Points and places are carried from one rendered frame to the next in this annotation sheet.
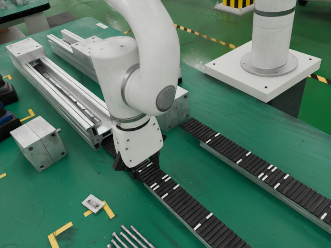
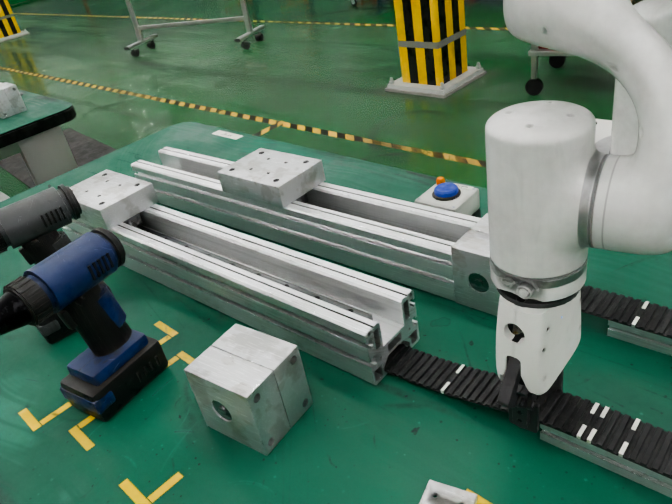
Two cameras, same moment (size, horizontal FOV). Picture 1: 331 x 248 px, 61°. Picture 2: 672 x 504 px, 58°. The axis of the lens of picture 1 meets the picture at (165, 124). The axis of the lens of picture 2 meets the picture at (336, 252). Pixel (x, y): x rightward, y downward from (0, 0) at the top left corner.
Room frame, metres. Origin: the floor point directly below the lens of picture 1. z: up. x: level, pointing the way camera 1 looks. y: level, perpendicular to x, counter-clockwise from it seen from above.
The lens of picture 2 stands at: (0.05, 0.32, 1.32)
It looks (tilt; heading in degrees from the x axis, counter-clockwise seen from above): 32 degrees down; 350
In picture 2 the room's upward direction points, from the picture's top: 11 degrees counter-clockwise
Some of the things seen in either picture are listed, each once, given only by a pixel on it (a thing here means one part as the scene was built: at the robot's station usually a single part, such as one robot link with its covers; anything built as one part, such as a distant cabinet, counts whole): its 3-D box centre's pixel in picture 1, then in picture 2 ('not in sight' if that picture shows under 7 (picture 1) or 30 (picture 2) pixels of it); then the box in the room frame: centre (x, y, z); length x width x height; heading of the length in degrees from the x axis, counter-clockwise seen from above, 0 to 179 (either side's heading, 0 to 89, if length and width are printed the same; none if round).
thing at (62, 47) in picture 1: (97, 64); (278, 206); (1.06, 0.23, 0.82); 0.80 x 0.10 x 0.09; 34
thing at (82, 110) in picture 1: (53, 83); (199, 258); (0.95, 0.39, 0.82); 0.80 x 0.10 x 0.09; 34
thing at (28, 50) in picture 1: (26, 53); (110, 204); (1.16, 0.53, 0.87); 0.16 x 0.11 x 0.07; 34
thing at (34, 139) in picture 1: (43, 140); (257, 380); (0.61, 0.35, 0.83); 0.11 x 0.10 x 0.10; 129
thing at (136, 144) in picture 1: (136, 134); (536, 318); (0.46, 0.07, 0.93); 0.10 x 0.07 x 0.11; 124
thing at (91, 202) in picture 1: (93, 203); (448, 501); (0.41, 0.20, 0.78); 0.05 x 0.03 x 0.01; 46
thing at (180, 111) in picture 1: (170, 104); (504, 260); (0.69, -0.02, 0.83); 0.12 x 0.09 x 0.10; 124
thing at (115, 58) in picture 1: (122, 77); (543, 187); (0.46, 0.06, 1.07); 0.09 x 0.08 x 0.13; 42
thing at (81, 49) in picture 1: (94, 52); (272, 182); (1.06, 0.23, 0.87); 0.16 x 0.11 x 0.07; 34
